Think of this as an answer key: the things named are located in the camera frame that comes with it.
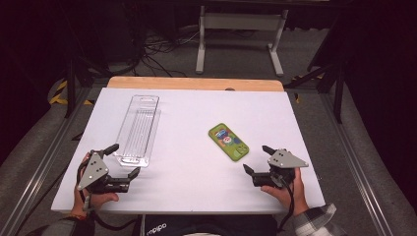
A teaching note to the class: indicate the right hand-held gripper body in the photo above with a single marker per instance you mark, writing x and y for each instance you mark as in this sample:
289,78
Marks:
285,160

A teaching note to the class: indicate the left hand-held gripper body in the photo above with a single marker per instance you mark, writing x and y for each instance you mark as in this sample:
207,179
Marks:
95,170

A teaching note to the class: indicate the clear plastic tray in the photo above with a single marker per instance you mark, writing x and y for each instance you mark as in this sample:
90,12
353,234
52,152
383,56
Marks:
137,131

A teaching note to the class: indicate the green phone case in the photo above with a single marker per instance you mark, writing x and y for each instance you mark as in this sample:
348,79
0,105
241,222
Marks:
229,144

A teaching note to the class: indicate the person's left hand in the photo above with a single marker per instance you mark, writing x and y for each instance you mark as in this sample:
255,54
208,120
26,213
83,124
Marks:
100,199

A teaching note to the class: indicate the person's right hand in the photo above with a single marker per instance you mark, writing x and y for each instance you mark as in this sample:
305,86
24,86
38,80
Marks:
296,196

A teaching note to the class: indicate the white board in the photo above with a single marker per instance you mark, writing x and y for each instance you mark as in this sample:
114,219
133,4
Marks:
196,183

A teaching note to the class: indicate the person's dark clothing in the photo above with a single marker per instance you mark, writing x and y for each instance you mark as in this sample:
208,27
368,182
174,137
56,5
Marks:
213,226

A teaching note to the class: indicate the black metal stand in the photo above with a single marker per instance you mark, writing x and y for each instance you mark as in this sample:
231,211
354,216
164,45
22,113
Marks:
339,98
70,91

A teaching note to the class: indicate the yellow and black floor tape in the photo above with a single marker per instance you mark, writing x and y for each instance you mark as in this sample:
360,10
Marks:
60,87

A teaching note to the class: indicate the wooden table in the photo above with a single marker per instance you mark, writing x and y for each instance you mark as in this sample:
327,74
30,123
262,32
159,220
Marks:
183,83

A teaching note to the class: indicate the white metal stand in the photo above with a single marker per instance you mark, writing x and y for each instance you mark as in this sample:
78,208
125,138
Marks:
241,21

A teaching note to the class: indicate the metal floor rail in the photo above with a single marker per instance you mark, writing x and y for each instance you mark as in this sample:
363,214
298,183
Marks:
357,170
39,177

